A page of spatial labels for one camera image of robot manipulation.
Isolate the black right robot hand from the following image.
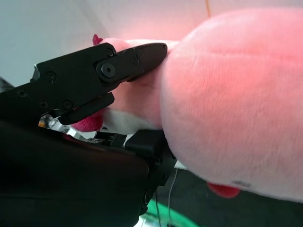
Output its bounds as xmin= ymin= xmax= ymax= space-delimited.
xmin=0 ymin=42 xmax=178 ymax=227

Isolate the pink plush doll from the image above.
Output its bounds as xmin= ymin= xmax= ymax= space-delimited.
xmin=71 ymin=8 xmax=303 ymax=203

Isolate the green cloth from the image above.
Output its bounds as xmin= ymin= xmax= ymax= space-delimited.
xmin=139 ymin=198 xmax=190 ymax=227

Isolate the black cloth backdrop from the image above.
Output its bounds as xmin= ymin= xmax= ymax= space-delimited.
xmin=142 ymin=169 xmax=303 ymax=227

